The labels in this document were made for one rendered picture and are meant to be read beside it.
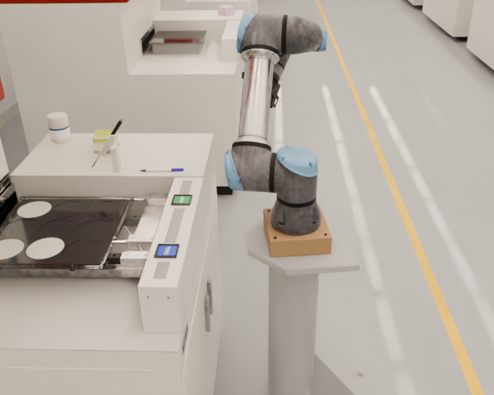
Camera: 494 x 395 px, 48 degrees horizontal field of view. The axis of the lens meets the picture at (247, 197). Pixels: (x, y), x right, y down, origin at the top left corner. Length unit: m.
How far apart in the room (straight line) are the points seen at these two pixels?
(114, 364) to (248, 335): 1.24
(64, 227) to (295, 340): 0.80
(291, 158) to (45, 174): 0.81
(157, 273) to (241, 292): 1.47
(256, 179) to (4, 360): 0.78
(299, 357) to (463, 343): 0.98
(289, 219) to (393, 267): 1.51
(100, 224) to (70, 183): 0.24
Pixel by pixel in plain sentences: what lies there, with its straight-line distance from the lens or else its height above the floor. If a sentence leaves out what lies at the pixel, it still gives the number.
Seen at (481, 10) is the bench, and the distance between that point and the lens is 6.90.
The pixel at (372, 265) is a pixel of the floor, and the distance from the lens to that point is 3.02.
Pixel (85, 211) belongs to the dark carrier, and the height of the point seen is 0.90.
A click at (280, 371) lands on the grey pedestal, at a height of 0.32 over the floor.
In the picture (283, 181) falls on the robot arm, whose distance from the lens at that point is 1.52.
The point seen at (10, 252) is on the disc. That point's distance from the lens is 1.63.
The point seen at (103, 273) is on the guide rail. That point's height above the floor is 0.84.
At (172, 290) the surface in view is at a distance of 1.29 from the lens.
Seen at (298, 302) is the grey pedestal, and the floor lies 0.63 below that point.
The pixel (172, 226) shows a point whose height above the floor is 0.96.
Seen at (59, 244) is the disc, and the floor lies 0.90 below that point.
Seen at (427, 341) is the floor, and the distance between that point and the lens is 2.63.
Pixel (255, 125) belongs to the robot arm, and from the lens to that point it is 1.58.
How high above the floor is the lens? 1.75
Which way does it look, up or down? 29 degrees down
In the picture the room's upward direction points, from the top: 1 degrees counter-clockwise
